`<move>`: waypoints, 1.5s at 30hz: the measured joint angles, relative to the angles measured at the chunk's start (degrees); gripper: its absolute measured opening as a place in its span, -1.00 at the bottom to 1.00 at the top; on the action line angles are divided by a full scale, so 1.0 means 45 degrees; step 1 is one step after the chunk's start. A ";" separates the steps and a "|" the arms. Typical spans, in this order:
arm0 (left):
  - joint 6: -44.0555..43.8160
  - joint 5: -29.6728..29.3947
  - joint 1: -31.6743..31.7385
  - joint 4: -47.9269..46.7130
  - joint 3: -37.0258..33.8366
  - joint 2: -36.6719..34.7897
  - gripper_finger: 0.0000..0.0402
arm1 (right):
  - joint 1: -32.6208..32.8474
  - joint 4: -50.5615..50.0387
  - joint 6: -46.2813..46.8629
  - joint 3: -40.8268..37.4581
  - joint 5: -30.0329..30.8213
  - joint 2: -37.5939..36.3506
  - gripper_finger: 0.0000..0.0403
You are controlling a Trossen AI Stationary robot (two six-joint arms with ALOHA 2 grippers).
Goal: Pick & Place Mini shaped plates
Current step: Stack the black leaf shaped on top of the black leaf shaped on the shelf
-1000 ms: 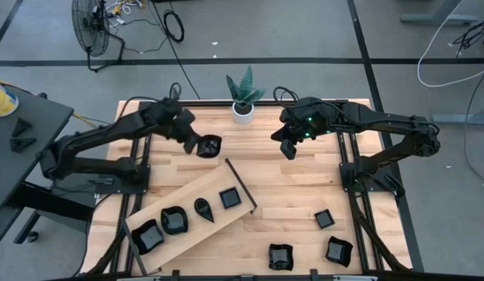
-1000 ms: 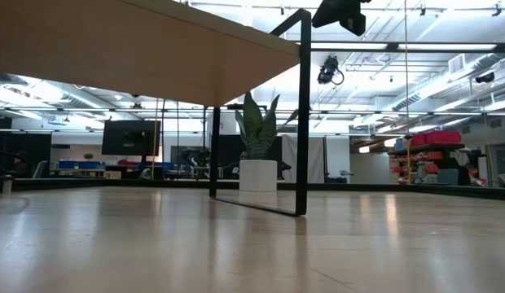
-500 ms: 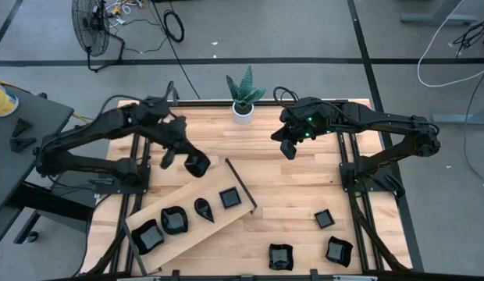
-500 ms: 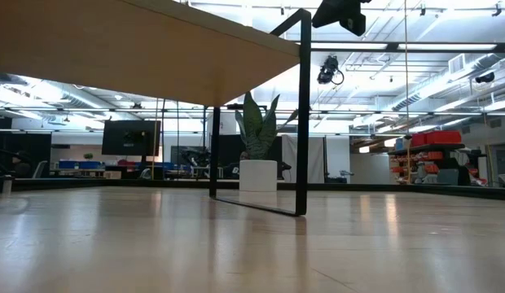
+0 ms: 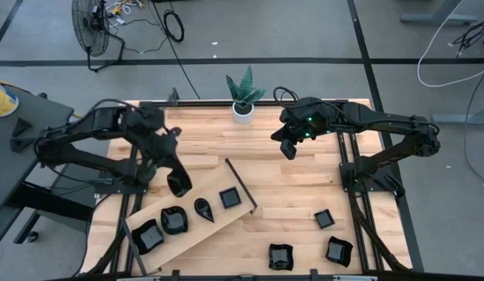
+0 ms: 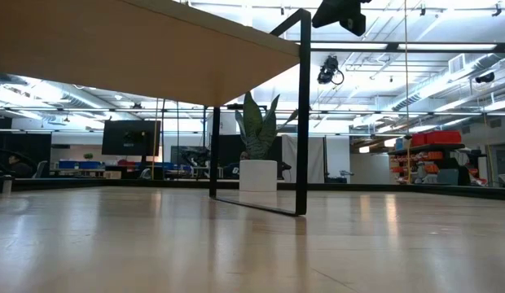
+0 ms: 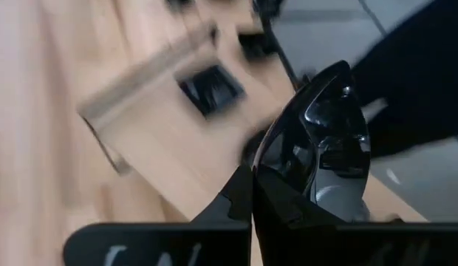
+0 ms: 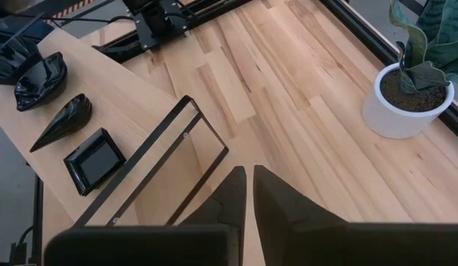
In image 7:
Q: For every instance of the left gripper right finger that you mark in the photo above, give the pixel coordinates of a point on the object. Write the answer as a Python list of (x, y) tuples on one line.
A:
[(325, 245)]

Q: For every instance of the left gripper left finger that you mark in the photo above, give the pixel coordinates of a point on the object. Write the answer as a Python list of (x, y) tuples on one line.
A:
[(159, 245)]

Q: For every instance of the black leaf-shaped mini plate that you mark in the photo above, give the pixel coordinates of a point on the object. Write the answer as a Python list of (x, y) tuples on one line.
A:
[(336, 122)]

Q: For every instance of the black small square mini plate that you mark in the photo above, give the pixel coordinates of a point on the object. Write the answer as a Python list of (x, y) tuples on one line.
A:
[(210, 90)]

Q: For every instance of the wooden riser shelf black legs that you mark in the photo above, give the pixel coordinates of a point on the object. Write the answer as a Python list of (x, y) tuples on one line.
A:
[(170, 147)]

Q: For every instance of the black aluminium table frame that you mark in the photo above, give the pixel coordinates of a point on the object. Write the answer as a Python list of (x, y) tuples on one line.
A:
[(267, 5)]

